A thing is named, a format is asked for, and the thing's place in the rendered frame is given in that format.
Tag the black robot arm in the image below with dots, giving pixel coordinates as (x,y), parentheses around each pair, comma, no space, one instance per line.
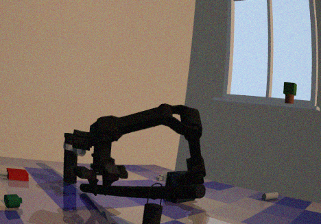
(110,128)

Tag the dark green cylinder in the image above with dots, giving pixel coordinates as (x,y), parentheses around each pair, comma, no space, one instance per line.
(12,201)

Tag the tan cylinder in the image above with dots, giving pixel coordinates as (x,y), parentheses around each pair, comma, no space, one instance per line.
(269,196)

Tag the black cylinder with cap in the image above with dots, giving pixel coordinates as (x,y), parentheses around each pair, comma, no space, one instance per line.
(70,161)

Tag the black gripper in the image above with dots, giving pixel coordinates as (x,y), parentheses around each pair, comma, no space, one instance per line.
(91,175)

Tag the red rectangular block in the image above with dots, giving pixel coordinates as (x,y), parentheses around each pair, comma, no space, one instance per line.
(16,174)

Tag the dark grey cup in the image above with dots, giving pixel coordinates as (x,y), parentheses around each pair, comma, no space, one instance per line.
(79,152)

